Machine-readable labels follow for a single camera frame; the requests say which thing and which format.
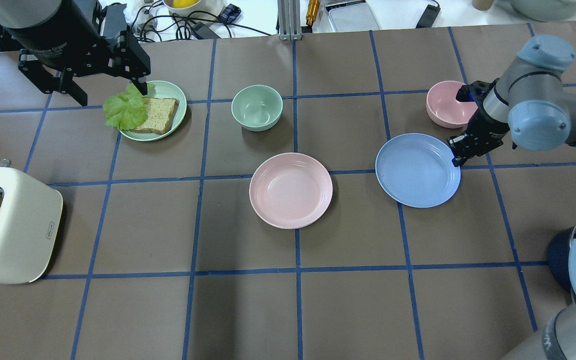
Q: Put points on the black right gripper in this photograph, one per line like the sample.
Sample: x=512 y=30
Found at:
x=487 y=128

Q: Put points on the pink plate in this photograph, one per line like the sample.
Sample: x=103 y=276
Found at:
x=290 y=190

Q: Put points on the green plate with food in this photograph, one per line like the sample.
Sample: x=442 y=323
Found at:
x=162 y=89

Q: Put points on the blue plate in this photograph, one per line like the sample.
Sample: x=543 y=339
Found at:
x=416 y=170

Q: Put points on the mint green bowl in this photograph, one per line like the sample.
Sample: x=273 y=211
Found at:
x=257 y=108

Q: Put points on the pink bowl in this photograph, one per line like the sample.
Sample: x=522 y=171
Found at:
x=443 y=107

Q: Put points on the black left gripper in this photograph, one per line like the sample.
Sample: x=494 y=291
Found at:
x=57 y=44

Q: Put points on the green lettuce leaf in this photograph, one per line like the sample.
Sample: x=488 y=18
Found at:
x=127 y=111

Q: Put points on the bread slice on plate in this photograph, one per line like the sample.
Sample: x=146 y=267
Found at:
x=160 y=113

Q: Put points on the dark blue saucepan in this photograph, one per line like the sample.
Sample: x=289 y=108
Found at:
x=557 y=255

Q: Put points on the steel mixing bowl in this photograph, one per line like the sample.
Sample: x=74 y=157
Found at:
x=545 y=10

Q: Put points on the silver digital scale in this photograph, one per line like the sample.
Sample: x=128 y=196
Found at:
x=351 y=16

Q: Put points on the cardboard tube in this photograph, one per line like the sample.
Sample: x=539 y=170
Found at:
x=482 y=5

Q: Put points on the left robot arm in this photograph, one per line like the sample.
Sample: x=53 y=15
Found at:
x=65 y=39

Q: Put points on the gold cylindrical tool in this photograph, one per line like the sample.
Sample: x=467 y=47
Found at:
x=312 y=11

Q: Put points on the white toaster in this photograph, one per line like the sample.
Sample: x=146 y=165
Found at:
x=30 y=215

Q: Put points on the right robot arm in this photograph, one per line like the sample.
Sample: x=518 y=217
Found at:
x=529 y=102

